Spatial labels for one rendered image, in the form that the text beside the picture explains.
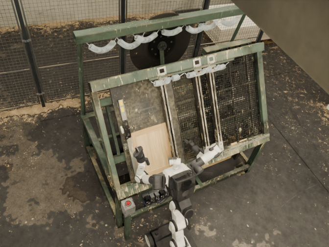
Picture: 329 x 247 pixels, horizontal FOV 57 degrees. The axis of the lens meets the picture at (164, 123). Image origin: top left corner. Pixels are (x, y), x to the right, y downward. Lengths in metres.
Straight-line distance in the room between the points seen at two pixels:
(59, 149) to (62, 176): 0.50
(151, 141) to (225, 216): 1.68
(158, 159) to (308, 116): 3.65
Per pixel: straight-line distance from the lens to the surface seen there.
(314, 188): 5.34
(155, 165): 3.54
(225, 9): 3.92
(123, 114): 3.22
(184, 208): 3.21
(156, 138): 3.45
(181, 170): 3.07
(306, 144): 5.86
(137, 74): 3.17
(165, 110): 3.37
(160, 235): 3.98
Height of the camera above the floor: 3.89
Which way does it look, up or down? 48 degrees down
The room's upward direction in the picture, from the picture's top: 9 degrees clockwise
